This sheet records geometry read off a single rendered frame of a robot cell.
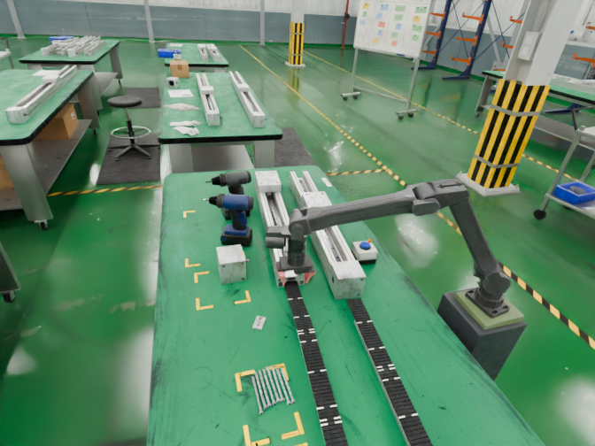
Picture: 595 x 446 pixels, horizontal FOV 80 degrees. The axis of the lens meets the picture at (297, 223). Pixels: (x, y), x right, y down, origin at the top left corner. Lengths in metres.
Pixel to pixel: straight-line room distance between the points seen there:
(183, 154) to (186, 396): 2.08
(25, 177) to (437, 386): 2.92
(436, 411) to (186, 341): 0.71
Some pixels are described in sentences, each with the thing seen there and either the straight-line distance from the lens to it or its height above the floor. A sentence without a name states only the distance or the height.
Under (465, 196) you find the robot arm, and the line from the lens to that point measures 1.06.
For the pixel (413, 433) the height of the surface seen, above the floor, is 0.81.
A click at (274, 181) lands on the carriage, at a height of 0.90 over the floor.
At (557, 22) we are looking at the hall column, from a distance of 4.12.
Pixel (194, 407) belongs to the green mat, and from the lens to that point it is 1.03.
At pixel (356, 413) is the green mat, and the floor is 0.78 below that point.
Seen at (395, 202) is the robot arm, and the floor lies 1.19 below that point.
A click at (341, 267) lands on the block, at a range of 1.25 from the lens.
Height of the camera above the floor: 1.66
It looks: 32 degrees down
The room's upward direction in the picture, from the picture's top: 4 degrees clockwise
